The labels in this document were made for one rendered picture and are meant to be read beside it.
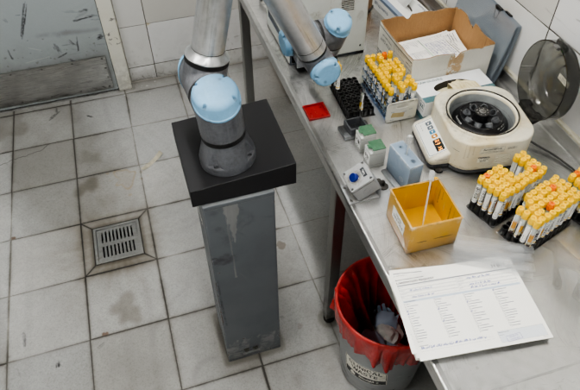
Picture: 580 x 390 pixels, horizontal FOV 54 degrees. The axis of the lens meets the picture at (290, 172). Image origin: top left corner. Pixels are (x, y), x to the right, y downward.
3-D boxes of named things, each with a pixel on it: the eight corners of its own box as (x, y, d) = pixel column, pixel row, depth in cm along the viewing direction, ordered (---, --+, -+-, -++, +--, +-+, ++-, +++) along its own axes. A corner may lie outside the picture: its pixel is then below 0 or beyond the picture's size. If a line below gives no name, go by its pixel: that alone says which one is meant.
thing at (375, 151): (362, 159, 163) (364, 141, 158) (378, 155, 164) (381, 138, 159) (368, 168, 160) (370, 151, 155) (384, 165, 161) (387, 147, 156)
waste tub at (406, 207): (384, 214, 148) (389, 188, 141) (432, 204, 151) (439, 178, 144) (405, 255, 139) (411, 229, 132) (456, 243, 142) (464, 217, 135)
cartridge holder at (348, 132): (337, 129, 172) (337, 121, 169) (364, 122, 174) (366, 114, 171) (344, 141, 168) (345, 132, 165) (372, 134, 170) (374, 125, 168)
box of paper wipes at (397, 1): (372, 5, 221) (375, -26, 212) (398, -1, 225) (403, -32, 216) (400, 34, 207) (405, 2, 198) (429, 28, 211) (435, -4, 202)
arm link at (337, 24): (318, 9, 150) (348, 3, 152) (311, 30, 161) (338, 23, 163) (329, 35, 149) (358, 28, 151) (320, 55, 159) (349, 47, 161)
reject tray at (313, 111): (302, 107, 179) (302, 105, 178) (323, 103, 180) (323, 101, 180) (309, 121, 174) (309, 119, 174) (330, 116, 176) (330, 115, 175)
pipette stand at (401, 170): (381, 172, 159) (385, 146, 152) (402, 165, 161) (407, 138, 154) (400, 197, 153) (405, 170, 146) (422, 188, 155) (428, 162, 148)
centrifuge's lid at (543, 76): (538, 20, 152) (565, 21, 154) (502, 95, 170) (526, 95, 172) (578, 66, 138) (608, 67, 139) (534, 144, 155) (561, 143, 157)
